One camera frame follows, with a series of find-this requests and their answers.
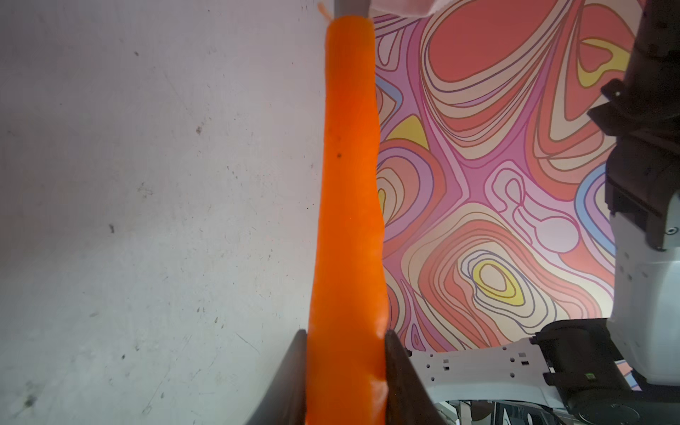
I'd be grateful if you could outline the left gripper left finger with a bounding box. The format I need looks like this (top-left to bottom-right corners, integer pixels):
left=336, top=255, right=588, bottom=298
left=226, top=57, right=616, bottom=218
left=246, top=329, right=307, bottom=425

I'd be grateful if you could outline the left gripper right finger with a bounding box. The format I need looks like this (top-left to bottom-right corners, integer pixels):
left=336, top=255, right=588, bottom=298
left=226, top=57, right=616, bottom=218
left=384, top=330, right=446, bottom=425

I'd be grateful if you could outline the orange handle sickle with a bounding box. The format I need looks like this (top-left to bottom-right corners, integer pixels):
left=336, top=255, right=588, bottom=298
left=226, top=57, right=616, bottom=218
left=306, top=1, right=389, bottom=424

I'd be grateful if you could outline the pink terry rag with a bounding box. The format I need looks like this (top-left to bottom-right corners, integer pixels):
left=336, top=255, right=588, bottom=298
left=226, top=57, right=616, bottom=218
left=371, top=0, right=451, bottom=18

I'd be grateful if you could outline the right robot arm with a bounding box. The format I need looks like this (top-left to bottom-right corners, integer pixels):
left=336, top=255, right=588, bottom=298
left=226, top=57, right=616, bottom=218
left=532, top=1, right=679, bottom=424

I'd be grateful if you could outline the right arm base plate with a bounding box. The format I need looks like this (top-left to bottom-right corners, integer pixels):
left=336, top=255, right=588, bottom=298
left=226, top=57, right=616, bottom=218
left=410, top=338, right=564, bottom=409

